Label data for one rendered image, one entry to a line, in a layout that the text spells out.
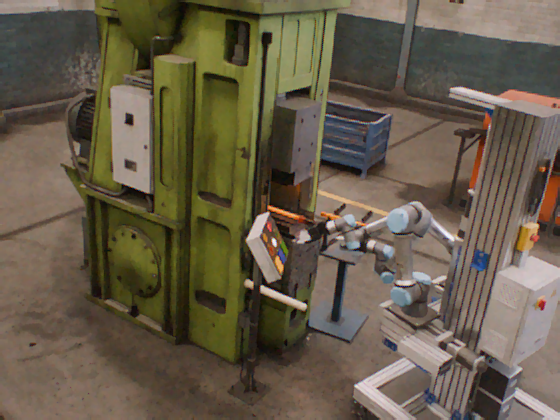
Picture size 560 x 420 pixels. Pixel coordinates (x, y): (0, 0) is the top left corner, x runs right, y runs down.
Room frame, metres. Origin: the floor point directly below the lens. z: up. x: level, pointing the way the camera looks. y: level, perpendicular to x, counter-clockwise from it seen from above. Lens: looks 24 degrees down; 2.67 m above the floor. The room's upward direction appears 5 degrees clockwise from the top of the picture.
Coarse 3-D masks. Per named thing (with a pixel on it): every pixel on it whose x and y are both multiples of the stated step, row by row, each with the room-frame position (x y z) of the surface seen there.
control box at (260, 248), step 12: (264, 216) 3.20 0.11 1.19; (252, 228) 3.08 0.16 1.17; (264, 228) 3.05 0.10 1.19; (276, 228) 3.23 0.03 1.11; (252, 240) 2.92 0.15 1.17; (264, 240) 2.96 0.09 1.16; (276, 240) 3.13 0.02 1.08; (252, 252) 2.92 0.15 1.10; (264, 252) 2.91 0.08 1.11; (276, 252) 3.04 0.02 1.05; (264, 264) 2.91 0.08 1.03; (264, 276) 2.91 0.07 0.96; (276, 276) 2.90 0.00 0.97
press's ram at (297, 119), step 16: (288, 96) 3.80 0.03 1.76; (288, 112) 3.51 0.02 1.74; (304, 112) 3.56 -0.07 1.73; (320, 112) 3.73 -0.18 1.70; (288, 128) 3.50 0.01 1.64; (304, 128) 3.58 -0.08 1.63; (288, 144) 3.50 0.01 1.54; (304, 144) 3.59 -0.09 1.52; (272, 160) 3.55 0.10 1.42; (288, 160) 3.49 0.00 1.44; (304, 160) 3.61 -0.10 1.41
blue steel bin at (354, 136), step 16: (336, 112) 8.23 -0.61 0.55; (352, 112) 8.11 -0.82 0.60; (368, 112) 8.02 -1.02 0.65; (384, 112) 7.92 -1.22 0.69; (336, 128) 7.44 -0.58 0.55; (352, 128) 7.36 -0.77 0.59; (368, 128) 7.25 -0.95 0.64; (384, 128) 7.75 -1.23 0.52; (336, 144) 7.44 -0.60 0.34; (352, 144) 7.32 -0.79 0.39; (368, 144) 7.23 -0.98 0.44; (384, 144) 7.82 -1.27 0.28; (336, 160) 7.41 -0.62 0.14; (352, 160) 7.33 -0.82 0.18; (368, 160) 7.27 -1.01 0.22; (384, 160) 7.86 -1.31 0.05
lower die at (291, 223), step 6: (270, 204) 3.83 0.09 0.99; (270, 210) 3.72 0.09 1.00; (288, 210) 3.76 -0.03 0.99; (276, 216) 3.65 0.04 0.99; (282, 216) 3.66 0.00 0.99; (288, 216) 3.65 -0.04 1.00; (300, 216) 3.68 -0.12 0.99; (276, 222) 3.58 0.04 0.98; (282, 222) 3.59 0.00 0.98; (288, 222) 3.58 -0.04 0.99; (294, 222) 3.59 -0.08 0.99; (300, 222) 3.64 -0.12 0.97; (282, 228) 3.55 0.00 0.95; (288, 228) 3.53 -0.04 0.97; (294, 228) 3.58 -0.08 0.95; (300, 228) 3.65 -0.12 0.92
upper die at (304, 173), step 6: (306, 168) 3.64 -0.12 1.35; (276, 174) 3.59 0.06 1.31; (282, 174) 3.57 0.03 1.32; (288, 174) 3.55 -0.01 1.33; (294, 174) 3.53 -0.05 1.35; (300, 174) 3.58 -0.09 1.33; (306, 174) 3.65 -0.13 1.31; (282, 180) 3.57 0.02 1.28; (288, 180) 3.55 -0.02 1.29; (294, 180) 3.53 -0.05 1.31; (300, 180) 3.59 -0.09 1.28
